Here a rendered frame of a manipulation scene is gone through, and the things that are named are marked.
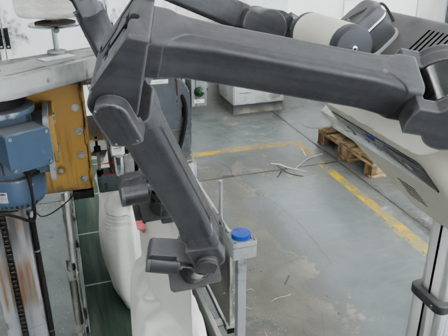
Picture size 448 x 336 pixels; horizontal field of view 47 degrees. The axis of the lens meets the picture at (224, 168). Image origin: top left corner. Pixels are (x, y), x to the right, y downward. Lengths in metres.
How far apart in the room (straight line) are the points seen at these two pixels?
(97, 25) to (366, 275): 2.27
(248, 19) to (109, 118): 0.58
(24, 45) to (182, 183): 3.53
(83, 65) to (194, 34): 0.82
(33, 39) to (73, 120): 2.74
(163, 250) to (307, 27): 0.45
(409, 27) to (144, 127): 0.51
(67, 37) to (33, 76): 2.93
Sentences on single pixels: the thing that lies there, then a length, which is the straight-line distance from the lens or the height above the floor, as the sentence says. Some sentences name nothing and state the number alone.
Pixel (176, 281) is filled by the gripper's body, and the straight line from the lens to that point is 1.04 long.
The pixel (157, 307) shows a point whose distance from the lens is 1.38.
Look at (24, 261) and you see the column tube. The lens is 1.73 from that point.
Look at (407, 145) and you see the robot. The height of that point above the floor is 1.38.
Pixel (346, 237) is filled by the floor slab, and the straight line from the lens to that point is 3.29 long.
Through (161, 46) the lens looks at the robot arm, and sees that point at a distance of 0.54.
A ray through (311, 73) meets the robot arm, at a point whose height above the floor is 1.56.
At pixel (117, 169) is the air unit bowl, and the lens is 1.48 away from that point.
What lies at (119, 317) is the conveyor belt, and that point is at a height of 0.38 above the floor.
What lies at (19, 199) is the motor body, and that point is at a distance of 1.33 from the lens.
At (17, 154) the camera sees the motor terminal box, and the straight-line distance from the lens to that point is 1.22.
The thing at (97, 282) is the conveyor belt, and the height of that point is 0.38.
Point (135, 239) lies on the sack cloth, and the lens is 1.95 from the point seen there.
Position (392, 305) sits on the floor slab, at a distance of 2.82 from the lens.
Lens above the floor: 1.69
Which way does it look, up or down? 24 degrees down
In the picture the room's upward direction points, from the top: straight up
